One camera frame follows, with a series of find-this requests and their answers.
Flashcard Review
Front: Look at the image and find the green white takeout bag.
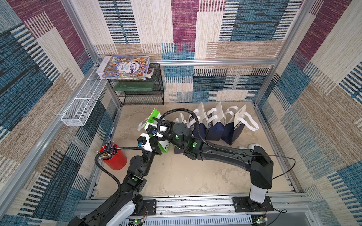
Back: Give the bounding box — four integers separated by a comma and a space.
137, 109, 170, 155

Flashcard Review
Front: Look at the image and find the navy white takeout bag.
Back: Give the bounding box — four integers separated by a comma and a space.
172, 113, 193, 154
221, 105, 259, 145
206, 102, 226, 141
189, 102, 207, 139

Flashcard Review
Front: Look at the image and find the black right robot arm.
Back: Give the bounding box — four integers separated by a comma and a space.
139, 118, 274, 204

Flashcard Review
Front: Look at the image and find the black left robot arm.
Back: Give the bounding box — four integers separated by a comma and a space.
69, 133, 156, 226

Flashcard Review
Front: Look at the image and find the red pencil cup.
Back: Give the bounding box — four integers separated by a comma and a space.
95, 141, 127, 170

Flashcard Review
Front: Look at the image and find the green folder on shelf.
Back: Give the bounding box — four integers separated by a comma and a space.
113, 82, 154, 91

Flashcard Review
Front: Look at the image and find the colourful picture book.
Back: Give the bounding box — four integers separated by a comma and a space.
96, 56, 154, 80

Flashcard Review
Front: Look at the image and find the white round clock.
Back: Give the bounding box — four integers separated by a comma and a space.
239, 144, 262, 150

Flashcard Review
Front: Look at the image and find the black wire mesh shelf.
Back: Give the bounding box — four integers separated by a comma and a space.
108, 64, 165, 105

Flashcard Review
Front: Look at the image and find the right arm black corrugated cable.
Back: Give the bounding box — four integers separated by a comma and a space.
156, 108, 238, 154

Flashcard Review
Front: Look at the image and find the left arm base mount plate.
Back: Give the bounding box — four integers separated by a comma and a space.
132, 199, 157, 216

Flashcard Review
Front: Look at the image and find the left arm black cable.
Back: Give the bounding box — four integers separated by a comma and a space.
94, 146, 148, 195

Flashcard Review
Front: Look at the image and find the white wire mesh basket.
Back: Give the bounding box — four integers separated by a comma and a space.
61, 79, 107, 126

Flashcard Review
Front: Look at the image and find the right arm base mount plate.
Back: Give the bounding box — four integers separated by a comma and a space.
232, 196, 274, 213

